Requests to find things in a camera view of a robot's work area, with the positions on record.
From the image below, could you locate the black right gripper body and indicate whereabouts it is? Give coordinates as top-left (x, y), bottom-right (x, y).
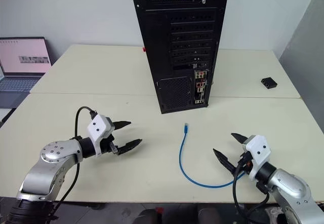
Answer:
top-left (236, 135), bottom-right (254, 174)

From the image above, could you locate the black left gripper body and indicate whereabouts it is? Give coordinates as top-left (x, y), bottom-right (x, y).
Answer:
top-left (99, 117), bottom-right (120, 157)

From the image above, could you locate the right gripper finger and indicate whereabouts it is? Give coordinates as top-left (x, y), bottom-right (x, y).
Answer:
top-left (213, 148), bottom-right (238, 175)
top-left (230, 132), bottom-right (248, 145)

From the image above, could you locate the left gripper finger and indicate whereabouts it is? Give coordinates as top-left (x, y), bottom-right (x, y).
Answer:
top-left (112, 120), bottom-right (132, 131)
top-left (117, 138), bottom-right (143, 157)

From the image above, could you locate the dark rounded shape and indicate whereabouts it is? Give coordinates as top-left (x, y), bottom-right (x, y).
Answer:
top-left (196, 207), bottom-right (224, 224)

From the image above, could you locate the small black adapter box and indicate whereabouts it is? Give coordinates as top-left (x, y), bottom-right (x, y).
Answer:
top-left (261, 77), bottom-right (278, 90)

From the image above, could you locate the grey partition panel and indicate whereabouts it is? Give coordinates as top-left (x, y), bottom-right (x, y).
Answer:
top-left (278, 0), bottom-right (324, 135)

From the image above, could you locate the black desktop computer tower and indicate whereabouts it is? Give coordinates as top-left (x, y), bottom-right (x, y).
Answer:
top-left (128, 0), bottom-right (231, 115)

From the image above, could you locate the open grey laptop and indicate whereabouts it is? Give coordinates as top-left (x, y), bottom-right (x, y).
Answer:
top-left (0, 36), bottom-right (53, 108)

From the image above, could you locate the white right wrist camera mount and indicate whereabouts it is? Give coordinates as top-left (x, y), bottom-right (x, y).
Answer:
top-left (246, 134), bottom-right (272, 182)

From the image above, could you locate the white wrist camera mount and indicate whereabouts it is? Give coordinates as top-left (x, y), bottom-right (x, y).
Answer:
top-left (246, 134), bottom-right (272, 182)
top-left (87, 114), bottom-right (113, 158)

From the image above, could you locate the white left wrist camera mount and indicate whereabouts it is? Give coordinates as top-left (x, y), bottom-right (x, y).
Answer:
top-left (87, 114), bottom-right (113, 158)

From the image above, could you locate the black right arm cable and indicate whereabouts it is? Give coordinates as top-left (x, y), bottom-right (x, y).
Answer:
top-left (232, 155), bottom-right (270, 222)

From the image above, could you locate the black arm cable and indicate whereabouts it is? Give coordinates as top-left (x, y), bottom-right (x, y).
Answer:
top-left (52, 106), bottom-right (98, 220)
top-left (232, 155), bottom-right (270, 222)

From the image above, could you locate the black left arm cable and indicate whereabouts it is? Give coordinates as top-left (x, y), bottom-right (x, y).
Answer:
top-left (52, 106), bottom-right (98, 220)

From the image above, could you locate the blue ethernet cable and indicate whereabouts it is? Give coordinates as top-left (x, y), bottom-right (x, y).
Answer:
top-left (179, 123), bottom-right (247, 189)

